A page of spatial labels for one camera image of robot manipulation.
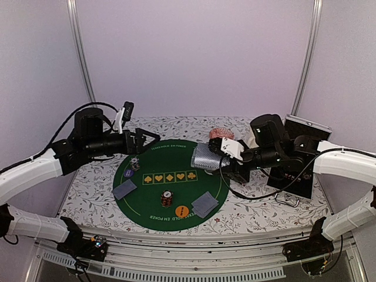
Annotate blue patterned dealt card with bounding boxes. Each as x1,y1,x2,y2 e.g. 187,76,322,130
193,201,218,219

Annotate aluminium front rail frame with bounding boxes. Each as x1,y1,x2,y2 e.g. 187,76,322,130
26,227,370,281

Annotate red patterned small bowl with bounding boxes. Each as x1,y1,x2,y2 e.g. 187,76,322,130
209,127,234,139

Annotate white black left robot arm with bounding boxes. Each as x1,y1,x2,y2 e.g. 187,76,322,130
1,102,160,255

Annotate right aluminium frame post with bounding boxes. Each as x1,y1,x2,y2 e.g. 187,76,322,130
290,0,323,116

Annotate red chip stack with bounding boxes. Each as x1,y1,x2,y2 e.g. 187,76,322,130
161,190,173,208

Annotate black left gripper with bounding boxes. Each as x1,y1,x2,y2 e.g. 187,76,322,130
85,127,161,158

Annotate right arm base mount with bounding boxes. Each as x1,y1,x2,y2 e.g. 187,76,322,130
282,239,334,276

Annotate orange round blind button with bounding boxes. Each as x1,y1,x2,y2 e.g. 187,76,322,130
175,206,190,218

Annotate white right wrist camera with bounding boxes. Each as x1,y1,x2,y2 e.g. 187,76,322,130
220,137,244,161

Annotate cream ceramic mug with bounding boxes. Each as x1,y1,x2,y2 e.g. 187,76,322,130
246,132,258,149

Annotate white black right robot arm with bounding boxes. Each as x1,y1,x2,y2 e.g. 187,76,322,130
209,114,375,256

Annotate aluminium frame post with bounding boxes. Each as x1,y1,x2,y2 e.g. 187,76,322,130
290,0,323,116
66,0,96,102

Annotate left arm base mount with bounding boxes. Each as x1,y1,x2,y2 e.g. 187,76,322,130
56,235,108,262

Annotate blue dealt card player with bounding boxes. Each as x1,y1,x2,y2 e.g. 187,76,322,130
112,179,137,200

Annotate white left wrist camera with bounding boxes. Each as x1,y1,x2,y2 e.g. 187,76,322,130
113,101,135,134

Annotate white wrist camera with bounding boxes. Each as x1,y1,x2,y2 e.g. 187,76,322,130
220,137,244,161
113,101,135,134

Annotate round green poker mat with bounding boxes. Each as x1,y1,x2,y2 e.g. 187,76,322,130
113,139,229,231

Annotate white chip stack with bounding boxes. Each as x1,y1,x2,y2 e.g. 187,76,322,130
130,157,140,171

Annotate aluminium poker chip case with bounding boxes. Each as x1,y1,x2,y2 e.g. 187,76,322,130
267,115,332,207

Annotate left aluminium frame post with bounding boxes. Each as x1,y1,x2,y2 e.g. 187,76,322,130
66,0,96,102

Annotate blue round blind button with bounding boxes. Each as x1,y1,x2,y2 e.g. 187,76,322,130
123,169,135,178

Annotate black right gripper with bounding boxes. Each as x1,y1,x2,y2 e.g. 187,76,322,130
211,143,281,183

